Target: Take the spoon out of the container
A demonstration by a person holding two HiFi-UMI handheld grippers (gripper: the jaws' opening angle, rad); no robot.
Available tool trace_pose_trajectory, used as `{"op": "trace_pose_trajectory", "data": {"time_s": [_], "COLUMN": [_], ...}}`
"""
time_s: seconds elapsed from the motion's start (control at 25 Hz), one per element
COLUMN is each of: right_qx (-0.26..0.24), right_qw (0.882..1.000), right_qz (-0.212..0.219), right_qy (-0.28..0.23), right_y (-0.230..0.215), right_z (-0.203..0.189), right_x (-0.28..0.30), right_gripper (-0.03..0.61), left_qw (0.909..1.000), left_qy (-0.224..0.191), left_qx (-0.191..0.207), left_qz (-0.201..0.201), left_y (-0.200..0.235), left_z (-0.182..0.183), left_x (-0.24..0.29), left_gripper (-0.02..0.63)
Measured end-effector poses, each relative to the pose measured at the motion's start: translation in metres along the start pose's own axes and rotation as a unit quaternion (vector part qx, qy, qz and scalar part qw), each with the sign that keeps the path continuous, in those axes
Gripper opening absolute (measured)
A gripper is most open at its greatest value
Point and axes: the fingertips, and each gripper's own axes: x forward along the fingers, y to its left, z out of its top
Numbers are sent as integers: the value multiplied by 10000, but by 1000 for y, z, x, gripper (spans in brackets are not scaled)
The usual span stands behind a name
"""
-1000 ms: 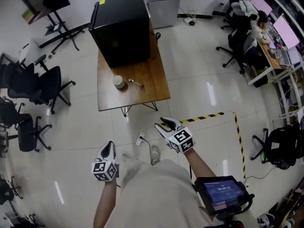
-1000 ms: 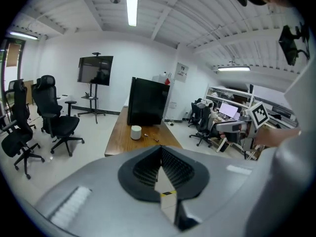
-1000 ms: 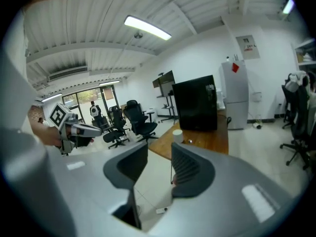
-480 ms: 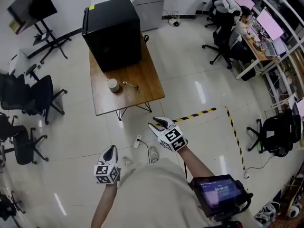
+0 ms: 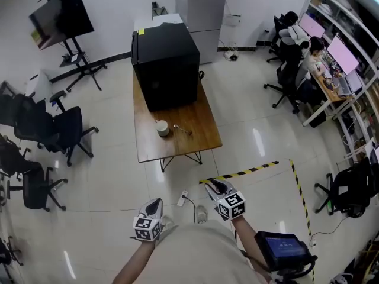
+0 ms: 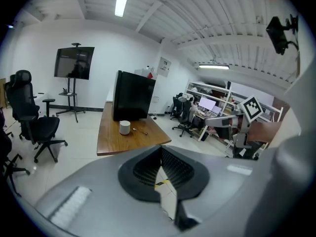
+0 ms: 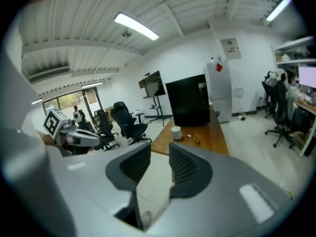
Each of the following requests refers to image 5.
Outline person's right forearm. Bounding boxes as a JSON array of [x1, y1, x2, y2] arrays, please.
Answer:
[[230, 215, 272, 274]]

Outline silver tall refrigerator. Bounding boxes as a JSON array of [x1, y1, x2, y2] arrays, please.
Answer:
[[174, 0, 229, 66]]

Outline black mesh office chair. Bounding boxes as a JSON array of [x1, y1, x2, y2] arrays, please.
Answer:
[[0, 80, 40, 127]]

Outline wooden desk with white frame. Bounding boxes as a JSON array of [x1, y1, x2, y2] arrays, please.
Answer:
[[301, 66, 356, 127]]

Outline person's shoe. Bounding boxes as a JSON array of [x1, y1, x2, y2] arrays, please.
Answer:
[[160, 215, 176, 231], [195, 205, 208, 225]]

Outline black screen device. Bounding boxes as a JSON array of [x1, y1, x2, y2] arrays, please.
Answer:
[[254, 230, 319, 281]]

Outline pink computer monitor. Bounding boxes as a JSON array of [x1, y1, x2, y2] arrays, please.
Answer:
[[298, 11, 326, 38], [326, 34, 361, 76]]

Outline wooden table with black legs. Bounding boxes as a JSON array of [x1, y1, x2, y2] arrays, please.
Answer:
[[132, 69, 223, 173]]

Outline person's left forearm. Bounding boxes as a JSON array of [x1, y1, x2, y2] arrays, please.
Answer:
[[111, 240, 157, 284]]

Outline metal spoon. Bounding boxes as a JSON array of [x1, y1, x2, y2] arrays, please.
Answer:
[[172, 124, 193, 136]]

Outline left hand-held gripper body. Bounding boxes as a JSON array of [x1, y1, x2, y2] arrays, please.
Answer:
[[132, 212, 163, 242]]

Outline white cup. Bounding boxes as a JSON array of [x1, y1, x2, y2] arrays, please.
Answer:
[[155, 119, 171, 138]]

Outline grey laptop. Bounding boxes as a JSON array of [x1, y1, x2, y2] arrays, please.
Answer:
[[333, 70, 364, 97]]

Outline white box appliance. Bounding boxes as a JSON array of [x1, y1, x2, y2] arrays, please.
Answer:
[[24, 68, 54, 101]]

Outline white shelf rack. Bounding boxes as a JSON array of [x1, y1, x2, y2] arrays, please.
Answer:
[[304, 0, 379, 161]]

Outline person's left shoe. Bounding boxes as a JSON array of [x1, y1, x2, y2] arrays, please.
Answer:
[[160, 215, 176, 231]]

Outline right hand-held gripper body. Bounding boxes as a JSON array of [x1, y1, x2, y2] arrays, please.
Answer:
[[213, 189, 248, 220]]

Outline white cabinet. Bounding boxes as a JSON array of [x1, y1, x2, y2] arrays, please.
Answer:
[[133, 12, 186, 33]]

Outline white power strip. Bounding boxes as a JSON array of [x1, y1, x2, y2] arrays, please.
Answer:
[[176, 189, 190, 206]]

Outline large black office chair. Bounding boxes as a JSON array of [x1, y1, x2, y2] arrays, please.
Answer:
[[13, 89, 100, 168]]

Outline black power strip cable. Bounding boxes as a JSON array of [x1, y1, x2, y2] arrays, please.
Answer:
[[183, 198, 198, 224]]

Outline black mini fridge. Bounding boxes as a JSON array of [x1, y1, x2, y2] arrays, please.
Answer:
[[130, 22, 201, 113]]

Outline person's right shoe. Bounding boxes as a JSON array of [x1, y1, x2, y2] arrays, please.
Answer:
[[195, 205, 208, 225]]

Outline yellow black floor tape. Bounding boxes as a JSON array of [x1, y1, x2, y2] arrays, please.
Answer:
[[198, 158, 313, 237]]

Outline black office chair green label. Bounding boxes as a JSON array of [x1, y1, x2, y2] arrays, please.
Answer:
[[314, 157, 379, 219]]

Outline person's beige shirt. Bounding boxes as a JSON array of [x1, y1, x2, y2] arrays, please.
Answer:
[[123, 220, 274, 284]]

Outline black television screen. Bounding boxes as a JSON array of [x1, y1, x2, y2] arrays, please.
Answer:
[[28, 0, 96, 51]]

